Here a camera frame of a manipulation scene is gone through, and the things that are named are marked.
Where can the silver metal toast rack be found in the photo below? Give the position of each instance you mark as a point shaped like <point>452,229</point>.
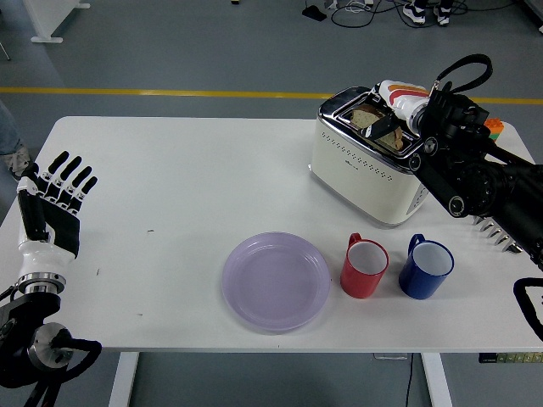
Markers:
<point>505,242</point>

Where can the black box under table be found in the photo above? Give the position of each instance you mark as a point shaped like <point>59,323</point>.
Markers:
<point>490,358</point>

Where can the person's leg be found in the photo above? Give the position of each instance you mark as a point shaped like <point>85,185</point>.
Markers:
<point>7,131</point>

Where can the white desk leg panel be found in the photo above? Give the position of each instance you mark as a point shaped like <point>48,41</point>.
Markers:
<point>51,17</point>

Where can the white table leg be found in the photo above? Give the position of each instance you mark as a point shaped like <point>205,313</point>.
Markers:
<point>124,379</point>
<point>437,379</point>

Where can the purple plastic plate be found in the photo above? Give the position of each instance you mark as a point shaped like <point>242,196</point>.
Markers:
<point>275,282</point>

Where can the person's foot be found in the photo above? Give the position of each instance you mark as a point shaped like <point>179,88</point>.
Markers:
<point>442,12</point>
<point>415,12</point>
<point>17,163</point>

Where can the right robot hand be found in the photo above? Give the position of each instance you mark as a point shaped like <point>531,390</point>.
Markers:
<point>403,102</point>

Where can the orange green red brick stack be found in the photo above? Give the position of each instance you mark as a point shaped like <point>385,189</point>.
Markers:
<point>494,125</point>

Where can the black floor pedal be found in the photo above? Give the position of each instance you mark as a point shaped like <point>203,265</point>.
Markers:
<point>314,12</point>

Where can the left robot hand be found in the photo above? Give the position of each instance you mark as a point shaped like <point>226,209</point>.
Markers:
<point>63,229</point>

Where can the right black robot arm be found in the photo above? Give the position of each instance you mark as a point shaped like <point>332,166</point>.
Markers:
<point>479,182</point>

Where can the red enamel mug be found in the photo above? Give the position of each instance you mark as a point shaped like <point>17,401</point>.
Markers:
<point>358,284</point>

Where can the bread slice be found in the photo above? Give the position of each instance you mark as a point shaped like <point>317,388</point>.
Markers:
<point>365,115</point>

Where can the clear bracket under table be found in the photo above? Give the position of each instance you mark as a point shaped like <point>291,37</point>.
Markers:
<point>390,356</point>

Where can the white chrome toaster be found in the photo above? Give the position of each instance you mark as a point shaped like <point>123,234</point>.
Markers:
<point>365,182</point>

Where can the blue enamel mug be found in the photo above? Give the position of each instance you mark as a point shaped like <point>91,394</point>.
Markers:
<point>418,284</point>

